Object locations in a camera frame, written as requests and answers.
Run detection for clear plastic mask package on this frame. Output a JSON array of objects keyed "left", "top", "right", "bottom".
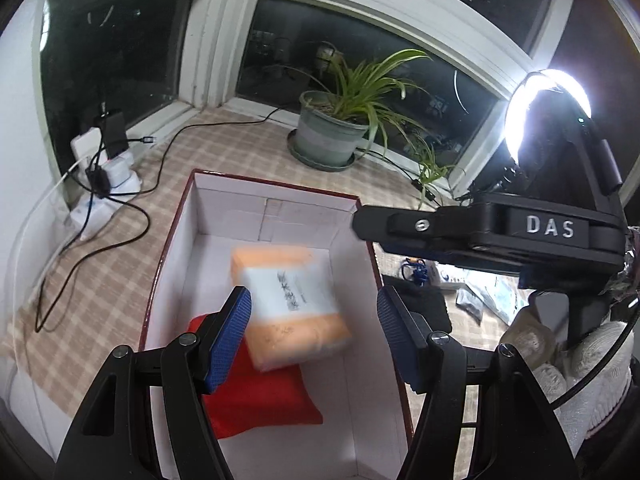
[{"left": 456, "top": 272, "right": 530, "bottom": 325}]

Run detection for white tissue packet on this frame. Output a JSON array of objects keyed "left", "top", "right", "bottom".
[{"left": 432, "top": 262, "right": 472, "bottom": 290}]

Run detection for blue rope bundle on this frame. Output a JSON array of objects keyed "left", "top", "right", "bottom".
[{"left": 398, "top": 257, "right": 433, "bottom": 288}]

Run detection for orange packaged cloth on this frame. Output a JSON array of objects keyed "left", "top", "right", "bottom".
[{"left": 231, "top": 245, "right": 352, "bottom": 372}]

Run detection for white gloved right hand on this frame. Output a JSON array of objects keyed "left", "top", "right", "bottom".
[{"left": 501, "top": 292, "right": 639, "bottom": 455}]

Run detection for red cloth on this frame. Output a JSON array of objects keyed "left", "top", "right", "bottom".
[{"left": 202, "top": 339, "right": 323, "bottom": 439}]

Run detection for beige plaid mat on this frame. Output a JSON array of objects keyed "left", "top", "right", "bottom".
[{"left": 0, "top": 106, "right": 507, "bottom": 480}]

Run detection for red white cardboard box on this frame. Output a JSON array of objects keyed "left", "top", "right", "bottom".
[{"left": 139, "top": 170, "right": 411, "bottom": 479}]

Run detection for green potted spider plant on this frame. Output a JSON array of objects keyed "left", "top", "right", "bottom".
[{"left": 292, "top": 48, "right": 454, "bottom": 203}]

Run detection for white power strip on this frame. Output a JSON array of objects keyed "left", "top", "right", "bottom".
[{"left": 70, "top": 127, "right": 141, "bottom": 242}]

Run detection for white ring light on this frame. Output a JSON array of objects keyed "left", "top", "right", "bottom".
[{"left": 501, "top": 68, "right": 592, "bottom": 164}]

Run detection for black cable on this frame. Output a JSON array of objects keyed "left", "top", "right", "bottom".
[{"left": 34, "top": 104, "right": 286, "bottom": 335}]

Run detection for white charging cable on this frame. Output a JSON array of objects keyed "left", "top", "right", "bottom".
[{"left": 14, "top": 159, "right": 82, "bottom": 311}]

